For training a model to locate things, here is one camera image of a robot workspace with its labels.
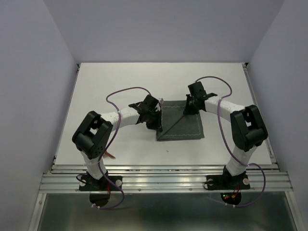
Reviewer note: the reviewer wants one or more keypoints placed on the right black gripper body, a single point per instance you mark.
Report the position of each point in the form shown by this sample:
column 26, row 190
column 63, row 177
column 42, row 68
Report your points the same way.
column 193, row 105

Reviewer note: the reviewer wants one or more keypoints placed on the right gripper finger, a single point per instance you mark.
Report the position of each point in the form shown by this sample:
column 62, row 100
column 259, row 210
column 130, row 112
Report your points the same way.
column 194, row 111
column 188, row 109

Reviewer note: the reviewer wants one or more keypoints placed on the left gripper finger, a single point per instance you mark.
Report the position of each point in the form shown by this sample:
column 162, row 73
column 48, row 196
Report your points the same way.
column 158, row 121
column 152, row 123

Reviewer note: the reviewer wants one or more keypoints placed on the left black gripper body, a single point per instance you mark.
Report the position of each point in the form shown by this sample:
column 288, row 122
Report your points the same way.
column 152, row 113

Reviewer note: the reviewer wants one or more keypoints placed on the grey cloth napkin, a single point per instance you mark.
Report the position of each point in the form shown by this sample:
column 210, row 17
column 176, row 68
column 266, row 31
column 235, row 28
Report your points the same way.
column 176, row 126

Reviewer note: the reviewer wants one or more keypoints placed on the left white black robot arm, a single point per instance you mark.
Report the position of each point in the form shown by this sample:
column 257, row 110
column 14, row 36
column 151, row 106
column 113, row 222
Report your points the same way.
column 92, row 139

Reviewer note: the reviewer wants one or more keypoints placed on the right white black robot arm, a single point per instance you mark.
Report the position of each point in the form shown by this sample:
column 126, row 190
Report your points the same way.
column 247, row 128

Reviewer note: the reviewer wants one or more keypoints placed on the copper knife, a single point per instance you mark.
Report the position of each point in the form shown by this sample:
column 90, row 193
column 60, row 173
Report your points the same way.
column 111, row 156

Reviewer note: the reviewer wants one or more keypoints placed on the copper fork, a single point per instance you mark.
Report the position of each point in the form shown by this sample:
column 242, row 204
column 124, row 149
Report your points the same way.
column 106, row 155

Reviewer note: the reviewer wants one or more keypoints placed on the aluminium right side rail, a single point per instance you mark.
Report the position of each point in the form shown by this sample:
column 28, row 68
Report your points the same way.
column 257, row 113

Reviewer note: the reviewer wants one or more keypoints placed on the aluminium rail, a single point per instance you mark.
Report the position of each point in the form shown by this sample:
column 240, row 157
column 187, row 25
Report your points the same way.
column 257, row 113
column 163, row 179

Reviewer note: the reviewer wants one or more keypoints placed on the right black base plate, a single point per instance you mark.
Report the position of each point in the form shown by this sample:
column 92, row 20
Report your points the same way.
column 226, row 181

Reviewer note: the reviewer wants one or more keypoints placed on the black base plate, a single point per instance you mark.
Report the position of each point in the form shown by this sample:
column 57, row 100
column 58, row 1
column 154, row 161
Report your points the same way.
column 226, row 181
column 89, row 184

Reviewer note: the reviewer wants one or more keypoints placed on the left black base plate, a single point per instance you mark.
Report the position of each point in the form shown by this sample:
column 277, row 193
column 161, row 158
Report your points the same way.
column 89, row 184

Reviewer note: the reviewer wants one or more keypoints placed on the aluminium front rail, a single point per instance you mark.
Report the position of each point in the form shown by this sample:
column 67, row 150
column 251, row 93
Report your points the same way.
column 163, row 179

